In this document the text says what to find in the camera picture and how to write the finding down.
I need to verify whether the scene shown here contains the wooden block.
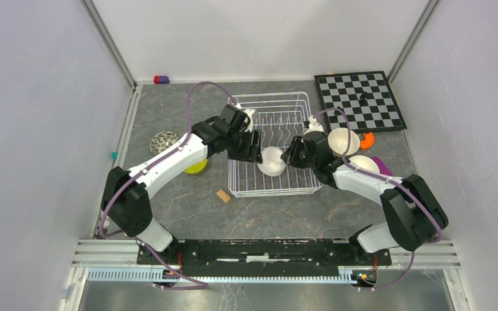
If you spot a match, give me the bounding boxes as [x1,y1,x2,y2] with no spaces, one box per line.
[216,189,231,203]

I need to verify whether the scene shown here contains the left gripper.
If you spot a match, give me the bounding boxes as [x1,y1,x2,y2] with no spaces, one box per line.
[226,128,263,165]

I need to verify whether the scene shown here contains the beige flower bowl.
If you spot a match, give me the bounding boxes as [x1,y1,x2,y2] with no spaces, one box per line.
[327,128,361,157]

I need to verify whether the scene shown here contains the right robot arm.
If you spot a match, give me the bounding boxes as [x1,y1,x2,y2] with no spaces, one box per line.
[281,128,449,264]

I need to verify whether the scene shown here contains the yellow-green bowl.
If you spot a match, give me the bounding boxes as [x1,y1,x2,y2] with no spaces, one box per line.
[184,159,208,175]

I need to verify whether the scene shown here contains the purple scoop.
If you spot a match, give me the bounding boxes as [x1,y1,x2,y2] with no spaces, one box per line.
[371,156,393,176]

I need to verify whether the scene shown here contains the plain white bowl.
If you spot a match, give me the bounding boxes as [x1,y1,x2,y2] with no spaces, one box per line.
[257,146,287,177]

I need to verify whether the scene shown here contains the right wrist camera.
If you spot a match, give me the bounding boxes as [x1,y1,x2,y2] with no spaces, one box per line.
[303,115,324,135]

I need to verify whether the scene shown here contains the orange curved block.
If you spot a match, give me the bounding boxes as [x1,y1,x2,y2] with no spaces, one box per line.
[360,132,375,150]

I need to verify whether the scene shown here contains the black grey chessboard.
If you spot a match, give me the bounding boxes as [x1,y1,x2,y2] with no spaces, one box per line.
[314,71,407,133]

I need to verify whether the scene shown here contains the black chess piece right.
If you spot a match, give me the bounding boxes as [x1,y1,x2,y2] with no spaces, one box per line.
[359,92,368,101]

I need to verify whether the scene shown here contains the purple red block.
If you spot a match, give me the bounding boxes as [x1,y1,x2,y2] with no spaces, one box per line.
[153,75,170,85]

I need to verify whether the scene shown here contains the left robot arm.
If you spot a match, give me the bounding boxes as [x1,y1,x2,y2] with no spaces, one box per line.
[101,104,263,264]

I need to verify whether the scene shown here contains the white ribbed bowl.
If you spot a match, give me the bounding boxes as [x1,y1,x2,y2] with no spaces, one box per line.
[349,155,380,173]

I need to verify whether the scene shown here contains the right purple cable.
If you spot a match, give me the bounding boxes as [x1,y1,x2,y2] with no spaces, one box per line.
[311,107,444,293]

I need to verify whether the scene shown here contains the purple cable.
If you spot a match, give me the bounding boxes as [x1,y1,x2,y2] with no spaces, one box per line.
[98,81,238,291]
[311,107,444,293]

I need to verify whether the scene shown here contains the aluminium frame rails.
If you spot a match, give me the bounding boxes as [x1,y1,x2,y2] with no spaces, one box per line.
[58,0,473,311]

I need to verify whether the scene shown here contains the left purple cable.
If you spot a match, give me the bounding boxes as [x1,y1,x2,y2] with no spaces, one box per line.
[98,81,238,291]

